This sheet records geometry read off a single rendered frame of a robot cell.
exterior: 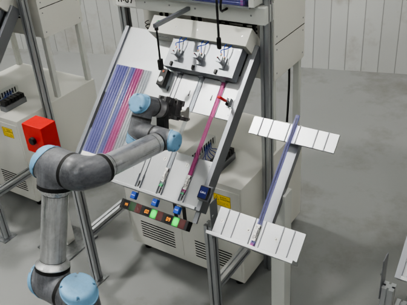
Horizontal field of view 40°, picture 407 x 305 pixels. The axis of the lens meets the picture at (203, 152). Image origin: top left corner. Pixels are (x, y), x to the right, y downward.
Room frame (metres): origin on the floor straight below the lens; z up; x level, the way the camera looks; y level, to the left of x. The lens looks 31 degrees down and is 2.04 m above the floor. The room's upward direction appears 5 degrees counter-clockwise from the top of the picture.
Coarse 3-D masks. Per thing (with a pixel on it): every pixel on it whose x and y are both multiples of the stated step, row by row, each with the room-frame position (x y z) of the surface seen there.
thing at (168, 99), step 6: (162, 96) 1.97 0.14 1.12; (168, 96) 2.02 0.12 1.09; (168, 102) 1.96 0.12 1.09; (174, 102) 1.99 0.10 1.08; (180, 102) 2.01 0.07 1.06; (168, 108) 1.93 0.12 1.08; (174, 108) 1.97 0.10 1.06; (180, 108) 2.01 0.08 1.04; (168, 114) 1.96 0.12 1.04; (174, 114) 1.96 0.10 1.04
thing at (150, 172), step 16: (160, 160) 1.99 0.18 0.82; (176, 160) 1.96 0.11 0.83; (192, 160) 1.93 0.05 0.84; (128, 176) 2.00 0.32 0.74; (144, 176) 1.97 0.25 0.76; (160, 176) 1.94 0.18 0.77; (176, 176) 1.91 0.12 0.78; (192, 176) 1.87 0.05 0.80; (160, 192) 1.87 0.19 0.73; (176, 192) 1.85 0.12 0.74; (192, 192) 1.83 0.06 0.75
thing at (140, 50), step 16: (128, 32) 2.54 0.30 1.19; (144, 32) 2.50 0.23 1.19; (128, 48) 2.48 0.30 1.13; (144, 48) 2.44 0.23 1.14; (160, 48) 2.39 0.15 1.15; (128, 64) 2.41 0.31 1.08; (144, 64) 2.37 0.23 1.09; (176, 80) 2.24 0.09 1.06; (192, 80) 2.20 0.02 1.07; (208, 80) 2.16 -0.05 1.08; (240, 80) 2.10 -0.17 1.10; (176, 96) 2.18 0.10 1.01; (208, 96) 2.11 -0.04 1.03; (224, 96) 2.08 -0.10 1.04; (192, 112) 2.09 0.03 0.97; (208, 112) 2.06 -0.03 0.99; (224, 112) 2.03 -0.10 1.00
